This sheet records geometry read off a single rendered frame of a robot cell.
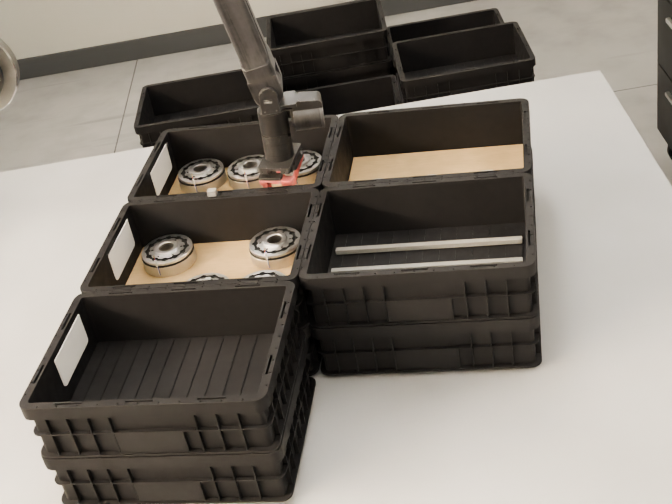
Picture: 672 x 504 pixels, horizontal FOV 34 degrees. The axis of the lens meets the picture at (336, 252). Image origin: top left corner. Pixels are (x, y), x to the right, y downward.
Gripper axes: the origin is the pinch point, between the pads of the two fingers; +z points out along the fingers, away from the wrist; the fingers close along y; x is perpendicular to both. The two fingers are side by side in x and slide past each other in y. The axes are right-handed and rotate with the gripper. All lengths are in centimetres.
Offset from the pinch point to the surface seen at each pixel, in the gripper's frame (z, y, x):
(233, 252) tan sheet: 4.4, -14.5, 7.7
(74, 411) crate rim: -4, -70, 15
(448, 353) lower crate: 11, -35, -37
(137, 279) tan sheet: 5.2, -23.2, 24.9
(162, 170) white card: -0.4, 8.5, 29.9
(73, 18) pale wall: 69, 262, 181
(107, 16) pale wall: 70, 266, 166
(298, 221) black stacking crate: 0.4, -9.2, -4.8
